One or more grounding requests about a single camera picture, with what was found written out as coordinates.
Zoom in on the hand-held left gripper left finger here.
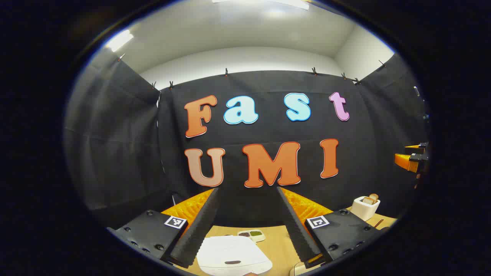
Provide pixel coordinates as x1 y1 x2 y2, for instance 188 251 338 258
107 188 221 269

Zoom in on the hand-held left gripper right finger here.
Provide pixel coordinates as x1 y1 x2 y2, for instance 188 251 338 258
276 187 390 269

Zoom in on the white rice cooker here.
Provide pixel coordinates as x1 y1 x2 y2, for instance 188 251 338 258
196 235 273 276

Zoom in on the white divided bean dish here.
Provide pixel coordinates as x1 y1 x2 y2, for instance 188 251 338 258
237 229 266 243

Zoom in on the white toaster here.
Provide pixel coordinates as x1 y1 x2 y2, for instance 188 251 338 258
351 196 381 222

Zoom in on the black backdrop cloth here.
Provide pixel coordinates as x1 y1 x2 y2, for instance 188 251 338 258
63 48 430 230

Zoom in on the ceiling light panel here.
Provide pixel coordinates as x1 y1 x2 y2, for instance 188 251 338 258
212 0 310 10
105 30 134 53

